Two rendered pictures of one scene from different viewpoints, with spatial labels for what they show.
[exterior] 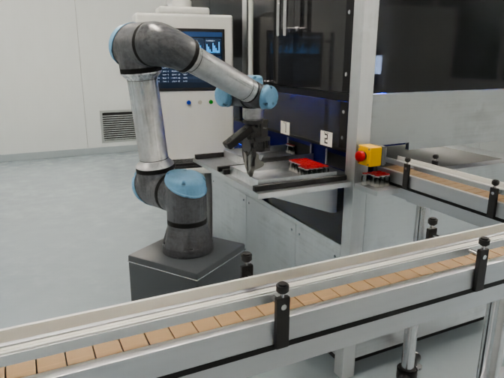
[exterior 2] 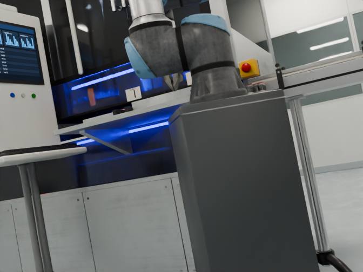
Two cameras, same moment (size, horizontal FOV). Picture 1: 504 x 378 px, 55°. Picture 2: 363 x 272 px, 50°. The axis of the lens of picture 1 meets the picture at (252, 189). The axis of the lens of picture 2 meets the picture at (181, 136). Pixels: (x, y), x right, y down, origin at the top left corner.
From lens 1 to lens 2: 1.28 m
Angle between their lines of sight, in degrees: 42
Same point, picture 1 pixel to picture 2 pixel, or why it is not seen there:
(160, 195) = (187, 39)
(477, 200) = (353, 63)
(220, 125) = (45, 120)
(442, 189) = (317, 71)
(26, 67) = not seen: outside the picture
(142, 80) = not seen: outside the picture
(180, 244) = (232, 82)
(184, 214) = (226, 49)
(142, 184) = (153, 38)
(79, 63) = not seen: outside the picture
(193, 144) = (22, 140)
